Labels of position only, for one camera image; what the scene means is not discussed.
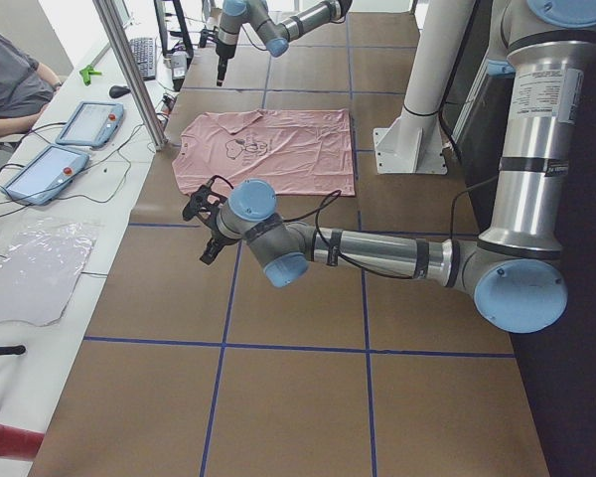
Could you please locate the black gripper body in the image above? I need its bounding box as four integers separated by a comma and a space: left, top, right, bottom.
216, 43, 234, 75
206, 209, 234, 248

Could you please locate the pink Snoopy t-shirt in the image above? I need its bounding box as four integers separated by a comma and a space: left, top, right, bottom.
173, 109, 355, 197

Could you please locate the small grey power adapter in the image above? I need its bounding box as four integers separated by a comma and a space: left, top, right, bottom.
170, 51, 188, 91

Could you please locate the black keyboard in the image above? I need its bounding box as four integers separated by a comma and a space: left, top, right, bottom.
128, 37, 157, 80

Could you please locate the black computer mouse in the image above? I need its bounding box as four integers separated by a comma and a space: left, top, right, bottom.
108, 85, 130, 99

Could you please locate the green plastic clamp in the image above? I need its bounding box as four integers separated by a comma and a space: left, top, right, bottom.
79, 65, 102, 85

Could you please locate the far blue teach pendant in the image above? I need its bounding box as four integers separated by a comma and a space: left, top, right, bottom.
55, 101, 125, 148

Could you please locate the blue teach pendant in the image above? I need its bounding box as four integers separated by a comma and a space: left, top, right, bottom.
55, 101, 125, 148
1, 145, 89, 206

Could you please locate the near blue teach pendant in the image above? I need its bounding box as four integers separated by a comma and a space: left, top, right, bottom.
1, 145, 89, 206

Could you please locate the clear plastic bag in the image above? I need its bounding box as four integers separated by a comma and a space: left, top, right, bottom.
0, 217, 100, 327

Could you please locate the seated person in grey shirt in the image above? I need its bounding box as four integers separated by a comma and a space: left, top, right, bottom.
0, 34, 63, 138

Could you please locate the red cylinder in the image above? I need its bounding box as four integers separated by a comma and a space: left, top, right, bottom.
0, 424, 45, 461

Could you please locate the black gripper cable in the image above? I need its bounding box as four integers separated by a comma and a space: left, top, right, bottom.
206, 174, 501, 280

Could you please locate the aluminium frame post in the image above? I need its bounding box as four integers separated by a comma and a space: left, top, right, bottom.
92, 0, 167, 151

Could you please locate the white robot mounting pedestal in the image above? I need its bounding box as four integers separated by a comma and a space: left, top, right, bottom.
373, 0, 475, 175

